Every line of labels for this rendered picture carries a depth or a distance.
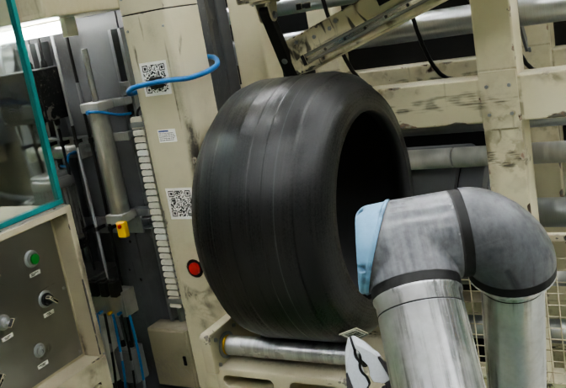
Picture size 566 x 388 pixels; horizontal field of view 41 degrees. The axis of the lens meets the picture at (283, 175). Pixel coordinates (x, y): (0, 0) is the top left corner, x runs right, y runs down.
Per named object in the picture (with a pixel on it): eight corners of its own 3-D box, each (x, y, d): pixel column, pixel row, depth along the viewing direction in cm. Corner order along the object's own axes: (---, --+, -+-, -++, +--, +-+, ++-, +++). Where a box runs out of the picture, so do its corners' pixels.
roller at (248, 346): (232, 335, 173) (229, 355, 172) (221, 333, 169) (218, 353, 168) (372, 345, 156) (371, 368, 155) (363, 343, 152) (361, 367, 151)
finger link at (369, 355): (358, 335, 128) (383, 386, 125) (348, 337, 122) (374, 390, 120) (373, 326, 127) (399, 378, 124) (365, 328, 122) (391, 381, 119)
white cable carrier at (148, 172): (170, 307, 184) (129, 117, 174) (182, 299, 189) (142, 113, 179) (184, 308, 182) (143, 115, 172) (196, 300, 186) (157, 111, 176)
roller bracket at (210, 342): (205, 375, 168) (197, 335, 166) (288, 302, 201) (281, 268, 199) (218, 377, 166) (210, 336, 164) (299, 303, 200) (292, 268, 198)
